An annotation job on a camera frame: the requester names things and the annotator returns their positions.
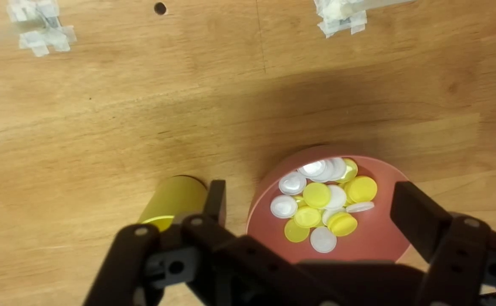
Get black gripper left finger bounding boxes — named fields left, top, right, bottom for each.
left=83, top=179, right=330, bottom=306

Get pink plastic bowl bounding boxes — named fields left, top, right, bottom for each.
left=246, top=148, right=416, bottom=266

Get yellow plastic cup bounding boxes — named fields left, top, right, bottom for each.
left=136, top=176, right=211, bottom=235

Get white plastic chip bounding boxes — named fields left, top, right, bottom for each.
left=326, top=184, right=350, bottom=211
left=268, top=194, right=299, bottom=221
left=309, top=225, right=338, bottom=255
left=345, top=201, right=377, bottom=215
left=323, top=157, right=348, bottom=184
left=277, top=170, right=309, bottom=198
left=321, top=206, right=343, bottom=227
left=297, top=159, right=331, bottom=182

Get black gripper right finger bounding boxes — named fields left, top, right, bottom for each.
left=391, top=181, right=496, bottom=306

